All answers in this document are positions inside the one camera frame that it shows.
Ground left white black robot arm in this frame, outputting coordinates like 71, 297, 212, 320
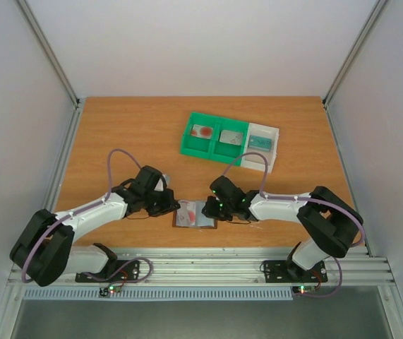
9, 166, 180, 287

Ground brown leather card holder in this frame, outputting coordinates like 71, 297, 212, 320
172, 200, 217, 230

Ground green bin middle compartment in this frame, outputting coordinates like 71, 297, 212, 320
210, 117, 249, 163

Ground grey silver card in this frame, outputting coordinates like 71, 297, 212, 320
219, 129, 243, 145

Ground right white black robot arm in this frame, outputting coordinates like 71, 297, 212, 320
202, 176, 365, 283

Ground card with red circles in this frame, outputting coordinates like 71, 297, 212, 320
190, 124, 213, 140

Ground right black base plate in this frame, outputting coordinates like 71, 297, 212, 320
260, 260, 328, 284

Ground grey slotted cable duct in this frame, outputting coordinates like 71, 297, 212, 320
23, 286, 292, 302

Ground aluminium front rail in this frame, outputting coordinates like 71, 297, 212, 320
7, 246, 396, 287

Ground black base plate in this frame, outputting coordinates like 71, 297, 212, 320
260, 260, 328, 284
75, 260, 140, 283

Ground controller board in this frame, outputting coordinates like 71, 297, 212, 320
292, 285, 318, 295
99, 286, 122, 298

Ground teal card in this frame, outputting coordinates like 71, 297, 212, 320
248, 135, 272, 152

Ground right controller board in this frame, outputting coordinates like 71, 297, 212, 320
292, 285, 318, 295

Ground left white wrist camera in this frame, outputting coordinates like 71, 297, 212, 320
155, 174, 169, 191

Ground left aluminium frame post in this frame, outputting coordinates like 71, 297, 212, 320
14, 0, 82, 109

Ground right aluminium frame post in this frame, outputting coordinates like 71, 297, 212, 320
321, 0, 391, 108

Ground left controller board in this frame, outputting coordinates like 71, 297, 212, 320
99, 286, 122, 298

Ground aluminium frame post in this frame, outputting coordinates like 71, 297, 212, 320
14, 0, 82, 109
321, 0, 391, 108

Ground white plastic bin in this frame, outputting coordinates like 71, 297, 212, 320
240, 123, 279, 174

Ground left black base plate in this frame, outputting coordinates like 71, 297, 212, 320
75, 260, 140, 283

